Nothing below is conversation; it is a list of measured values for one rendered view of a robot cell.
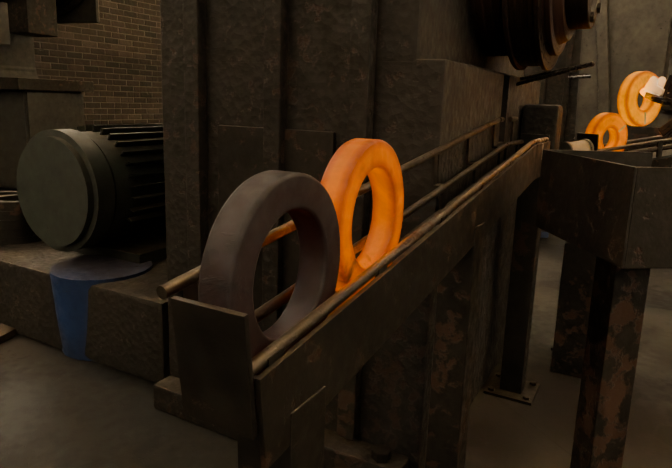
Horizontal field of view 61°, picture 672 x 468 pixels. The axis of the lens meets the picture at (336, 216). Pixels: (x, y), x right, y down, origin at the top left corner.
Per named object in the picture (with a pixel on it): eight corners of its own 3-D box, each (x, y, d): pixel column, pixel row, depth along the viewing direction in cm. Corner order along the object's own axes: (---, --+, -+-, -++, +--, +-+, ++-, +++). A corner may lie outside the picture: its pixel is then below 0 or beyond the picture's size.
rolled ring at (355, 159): (395, 289, 76) (372, 285, 77) (412, 149, 75) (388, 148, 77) (329, 306, 59) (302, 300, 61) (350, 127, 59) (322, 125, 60)
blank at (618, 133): (592, 172, 178) (601, 174, 175) (577, 131, 172) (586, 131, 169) (624, 144, 182) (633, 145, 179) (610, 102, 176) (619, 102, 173)
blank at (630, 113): (616, 74, 161) (627, 73, 158) (653, 68, 167) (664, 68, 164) (616, 129, 165) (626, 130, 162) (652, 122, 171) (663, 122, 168)
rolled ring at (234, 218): (337, 151, 56) (308, 149, 58) (216, 209, 41) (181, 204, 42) (345, 318, 62) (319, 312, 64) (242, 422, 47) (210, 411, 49)
